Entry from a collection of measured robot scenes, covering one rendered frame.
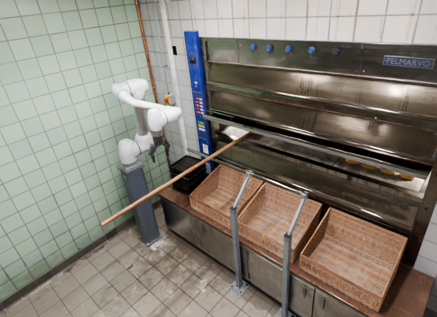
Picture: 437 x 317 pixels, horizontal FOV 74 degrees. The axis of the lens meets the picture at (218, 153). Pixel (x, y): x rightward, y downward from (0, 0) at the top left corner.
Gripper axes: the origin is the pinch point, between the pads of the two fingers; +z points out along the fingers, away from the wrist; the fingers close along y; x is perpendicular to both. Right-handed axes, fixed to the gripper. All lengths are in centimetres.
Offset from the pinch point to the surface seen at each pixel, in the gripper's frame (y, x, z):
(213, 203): -45, 12, 70
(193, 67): -71, -32, -53
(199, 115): -72, -30, -4
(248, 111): -75, 30, -23
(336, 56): -78, 97, -77
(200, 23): -74, -22, -90
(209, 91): -75, -17, -32
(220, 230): -23, 41, 71
